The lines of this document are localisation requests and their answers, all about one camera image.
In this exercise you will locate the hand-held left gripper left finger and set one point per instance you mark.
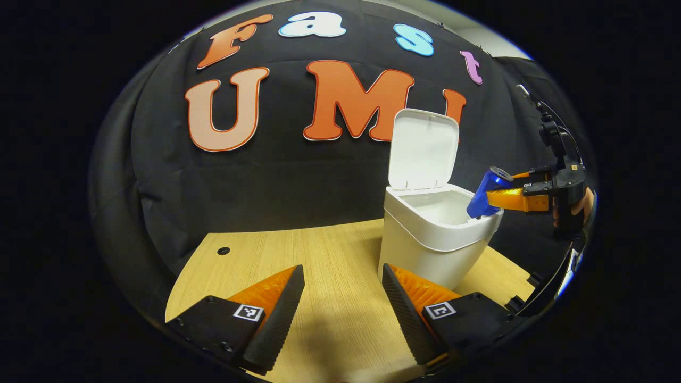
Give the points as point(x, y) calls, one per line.
point(279, 324)

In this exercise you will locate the wooden desktop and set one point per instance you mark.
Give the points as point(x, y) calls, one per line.
point(330, 266)

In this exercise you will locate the white desktop garbage bin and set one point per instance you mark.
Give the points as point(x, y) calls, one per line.
point(425, 250)

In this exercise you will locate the black desk edge clamp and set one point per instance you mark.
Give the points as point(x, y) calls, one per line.
point(515, 305)
point(534, 279)

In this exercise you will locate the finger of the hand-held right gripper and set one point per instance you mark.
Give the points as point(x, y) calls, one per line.
point(511, 198)
point(537, 174)

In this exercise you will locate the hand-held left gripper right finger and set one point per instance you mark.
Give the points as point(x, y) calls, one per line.
point(409, 322)

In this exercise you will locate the blue pop can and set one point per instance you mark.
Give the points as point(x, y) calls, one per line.
point(487, 194)

